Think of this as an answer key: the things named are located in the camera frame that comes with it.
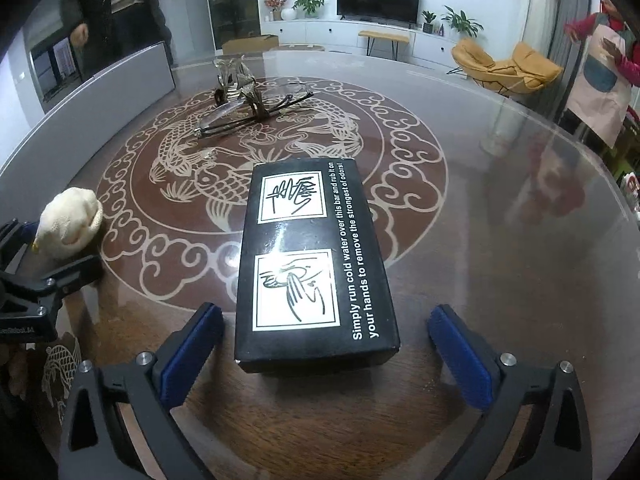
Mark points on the leafy green potted plant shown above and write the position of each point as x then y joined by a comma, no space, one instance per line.
309,4

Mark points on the brown patterned desktop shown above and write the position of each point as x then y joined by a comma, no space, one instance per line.
500,210

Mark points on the cardboard box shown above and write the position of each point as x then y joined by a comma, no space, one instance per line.
250,45

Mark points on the white standing air conditioner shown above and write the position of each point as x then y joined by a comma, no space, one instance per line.
539,5

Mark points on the clear glass ornament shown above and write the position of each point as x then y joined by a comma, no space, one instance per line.
231,77

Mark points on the white television cabinet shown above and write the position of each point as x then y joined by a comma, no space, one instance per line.
330,35

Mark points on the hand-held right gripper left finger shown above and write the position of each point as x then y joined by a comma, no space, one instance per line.
192,355

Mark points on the black television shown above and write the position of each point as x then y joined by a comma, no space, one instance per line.
377,0

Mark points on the black printed box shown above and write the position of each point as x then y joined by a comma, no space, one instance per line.
300,240

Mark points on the red flowers in vase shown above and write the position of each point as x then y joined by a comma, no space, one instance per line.
276,5

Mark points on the large-leaf potted plant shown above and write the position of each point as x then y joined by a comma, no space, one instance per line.
462,22

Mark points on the small potted plant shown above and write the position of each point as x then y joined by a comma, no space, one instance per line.
428,20

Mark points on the rimless glasses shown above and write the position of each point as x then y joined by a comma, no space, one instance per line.
287,103

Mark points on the wooden bench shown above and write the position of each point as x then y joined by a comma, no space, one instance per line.
384,36

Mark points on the grey curtain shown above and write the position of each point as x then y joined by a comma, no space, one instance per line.
575,5

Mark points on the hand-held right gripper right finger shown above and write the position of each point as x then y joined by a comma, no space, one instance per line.
462,360

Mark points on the grey curved panel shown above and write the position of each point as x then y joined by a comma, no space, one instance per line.
75,105

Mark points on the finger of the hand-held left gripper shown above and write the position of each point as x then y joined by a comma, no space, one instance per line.
65,275
15,242

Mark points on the glass door cabinet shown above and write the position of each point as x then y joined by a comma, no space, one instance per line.
232,5

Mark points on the yellow lounge chair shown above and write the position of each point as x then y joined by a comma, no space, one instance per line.
485,65

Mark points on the cream knitted pouch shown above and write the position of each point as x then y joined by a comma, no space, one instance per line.
70,220

